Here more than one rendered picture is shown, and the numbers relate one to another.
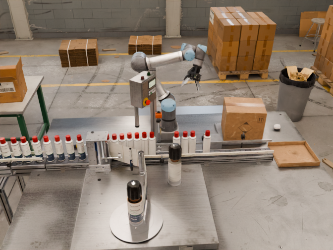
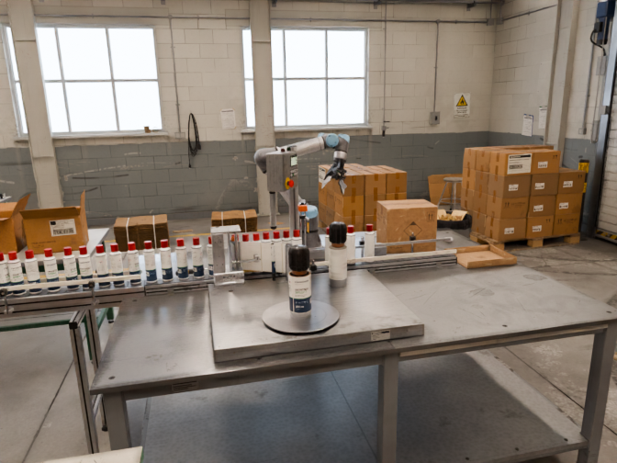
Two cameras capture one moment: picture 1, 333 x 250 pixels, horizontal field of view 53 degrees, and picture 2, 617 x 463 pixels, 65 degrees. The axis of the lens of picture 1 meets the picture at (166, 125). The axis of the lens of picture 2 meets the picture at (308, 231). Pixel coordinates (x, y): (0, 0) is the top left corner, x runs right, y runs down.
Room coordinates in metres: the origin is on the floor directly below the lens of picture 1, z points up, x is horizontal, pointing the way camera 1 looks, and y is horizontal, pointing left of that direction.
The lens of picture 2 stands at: (-0.45, 0.41, 1.70)
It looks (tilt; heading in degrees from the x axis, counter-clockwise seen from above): 15 degrees down; 351
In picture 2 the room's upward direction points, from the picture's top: 1 degrees counter-clockwise
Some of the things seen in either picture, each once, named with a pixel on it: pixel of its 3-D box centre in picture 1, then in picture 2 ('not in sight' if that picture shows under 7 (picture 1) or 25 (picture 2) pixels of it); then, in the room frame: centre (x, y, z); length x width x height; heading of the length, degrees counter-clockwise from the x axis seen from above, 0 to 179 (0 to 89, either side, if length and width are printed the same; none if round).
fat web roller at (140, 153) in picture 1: (141, 162); (289, 263); (1.74, 0.17, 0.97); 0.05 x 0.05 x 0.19
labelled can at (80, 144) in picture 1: (81, 147); (197, 257); (1.90, 0.60, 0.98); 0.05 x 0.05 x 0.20
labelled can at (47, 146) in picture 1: (48, 148); (150, 262); (1.88, 0.83, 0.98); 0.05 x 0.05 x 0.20
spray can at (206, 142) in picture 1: (206, 143); (369, 242); (1.96, -0.29, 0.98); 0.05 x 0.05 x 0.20
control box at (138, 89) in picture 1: (143, 89); (282, 170); (2.01, 0.15, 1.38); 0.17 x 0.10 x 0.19; 149
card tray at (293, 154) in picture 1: (293, 153); (479, 255); (2.00, -0.95, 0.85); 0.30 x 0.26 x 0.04; 94
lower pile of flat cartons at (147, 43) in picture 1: (145, 44); (234, 220); (6.42, 0.42, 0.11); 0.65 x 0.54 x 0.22; 90
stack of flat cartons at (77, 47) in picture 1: (79, 52); (142, 232); (5.85, 1.59, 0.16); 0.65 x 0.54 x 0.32; 98
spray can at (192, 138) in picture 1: (192, 143); (350, 244); (1.95, -0.19, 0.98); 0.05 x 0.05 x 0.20
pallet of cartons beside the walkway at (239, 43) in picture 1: (237, 41); (359, 202); (5.66, -1.23, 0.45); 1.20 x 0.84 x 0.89; 5
